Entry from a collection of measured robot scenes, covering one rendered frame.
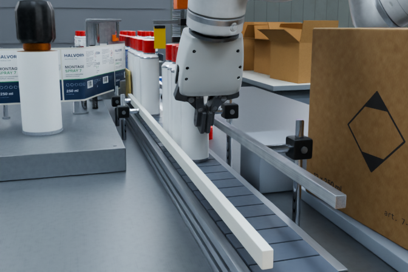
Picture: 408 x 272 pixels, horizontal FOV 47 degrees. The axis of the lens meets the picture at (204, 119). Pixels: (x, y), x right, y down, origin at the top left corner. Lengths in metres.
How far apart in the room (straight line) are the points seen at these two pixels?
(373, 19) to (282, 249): 0.77
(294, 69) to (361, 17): 1.73
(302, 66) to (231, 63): 2.18
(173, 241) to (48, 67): 0.57
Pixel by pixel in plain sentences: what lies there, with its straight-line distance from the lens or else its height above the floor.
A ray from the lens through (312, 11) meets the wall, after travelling 7.47.
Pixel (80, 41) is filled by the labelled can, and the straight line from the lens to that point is 3.52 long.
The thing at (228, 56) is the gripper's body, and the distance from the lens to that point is 0.70.
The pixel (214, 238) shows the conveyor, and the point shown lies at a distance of 0.57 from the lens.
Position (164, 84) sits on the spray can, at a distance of 0.99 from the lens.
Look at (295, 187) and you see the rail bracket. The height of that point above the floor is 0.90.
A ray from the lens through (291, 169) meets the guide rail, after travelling 0.55.
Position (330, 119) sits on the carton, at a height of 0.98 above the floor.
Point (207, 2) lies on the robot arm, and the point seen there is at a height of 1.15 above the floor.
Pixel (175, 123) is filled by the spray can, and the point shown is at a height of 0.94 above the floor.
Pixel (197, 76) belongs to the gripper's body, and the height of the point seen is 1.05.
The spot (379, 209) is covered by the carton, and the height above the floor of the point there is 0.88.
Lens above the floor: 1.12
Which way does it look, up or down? 11 degrees down
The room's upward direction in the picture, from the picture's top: straight up
